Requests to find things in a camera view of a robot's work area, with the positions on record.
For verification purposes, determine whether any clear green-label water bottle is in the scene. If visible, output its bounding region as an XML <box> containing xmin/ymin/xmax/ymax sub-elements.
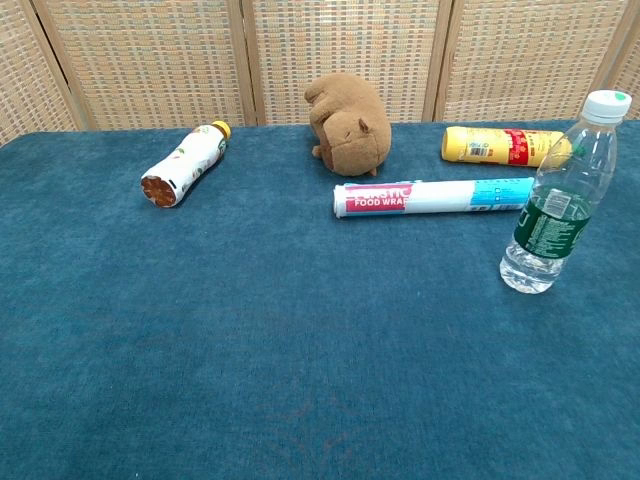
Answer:
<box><xmin>499</xmin><ymin>89</ymin><xmax>633</xmax><ymax>295</ymax></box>

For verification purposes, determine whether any white yellow-cap drink bottle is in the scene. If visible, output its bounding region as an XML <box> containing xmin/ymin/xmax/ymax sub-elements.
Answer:
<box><xmin>140</xmin><ymin>120</ymin><xmax>233</xmax><ymax>209</ymax></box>

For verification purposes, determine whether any yellow red-label bottle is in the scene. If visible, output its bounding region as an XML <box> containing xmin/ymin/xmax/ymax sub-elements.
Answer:
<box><xmin>440</xmin><ymin>125</ymin><xmax>574</xmax><ymax>168</ymax></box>

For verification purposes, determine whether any blue table cloth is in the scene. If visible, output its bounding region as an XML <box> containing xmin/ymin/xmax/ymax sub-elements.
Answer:
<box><xmin>0</xmin><ymin>118</ymin><xmax>640</xmax><ymax>480</ymax></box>

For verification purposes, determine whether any brown capybara plush toy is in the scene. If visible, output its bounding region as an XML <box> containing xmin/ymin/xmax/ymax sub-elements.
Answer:
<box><xmin>304</xmin><ymin>72</ymin><xmax>393</xmax><ymax>177</ymax></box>

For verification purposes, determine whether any plastic food wrap box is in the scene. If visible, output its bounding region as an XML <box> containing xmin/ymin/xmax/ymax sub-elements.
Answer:
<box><xmin>332</xmin><ymin>176</ymin><xmax>537</xmax><ymax>221</ymax></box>

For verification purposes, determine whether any woven folding screen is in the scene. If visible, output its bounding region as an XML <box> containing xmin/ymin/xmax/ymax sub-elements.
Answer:
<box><xmin>0</xmin><ymin>0</ymin><xmax>640</xmax><ymax>148</ymax></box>

